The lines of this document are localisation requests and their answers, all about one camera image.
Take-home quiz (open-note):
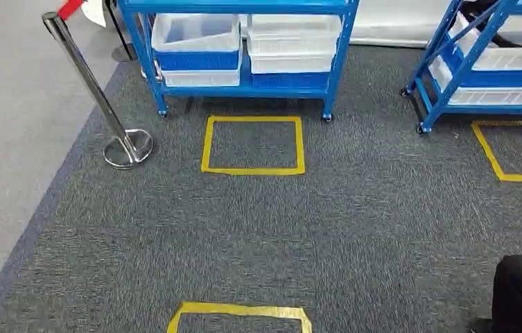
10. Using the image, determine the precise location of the white plastic bin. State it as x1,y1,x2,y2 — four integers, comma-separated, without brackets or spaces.
449,11,522,72
428,57,522,107
151,12,242,53
157,60,243,88
250,53,336,76
247,35,339,57
247,13,343,39

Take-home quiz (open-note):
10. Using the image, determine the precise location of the blue metal shelf rack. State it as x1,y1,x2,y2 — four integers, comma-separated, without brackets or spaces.
400,0,522,135
117,0,361,123

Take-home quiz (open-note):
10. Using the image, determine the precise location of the white sign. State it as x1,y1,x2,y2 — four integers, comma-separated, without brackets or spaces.
81,0,107,28

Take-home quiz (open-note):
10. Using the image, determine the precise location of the red barrier belt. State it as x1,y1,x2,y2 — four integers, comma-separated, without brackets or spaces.
56,0,85,22

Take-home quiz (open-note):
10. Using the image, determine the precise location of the black plastic part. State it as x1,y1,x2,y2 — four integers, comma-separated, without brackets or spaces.
460,0,522,49

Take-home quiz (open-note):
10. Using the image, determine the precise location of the black post stand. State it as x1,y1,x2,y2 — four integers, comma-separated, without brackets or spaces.
103,0,140,64

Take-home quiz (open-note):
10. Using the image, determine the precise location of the chrome stanchion post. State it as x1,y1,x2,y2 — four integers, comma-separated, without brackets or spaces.
41,11,155,171

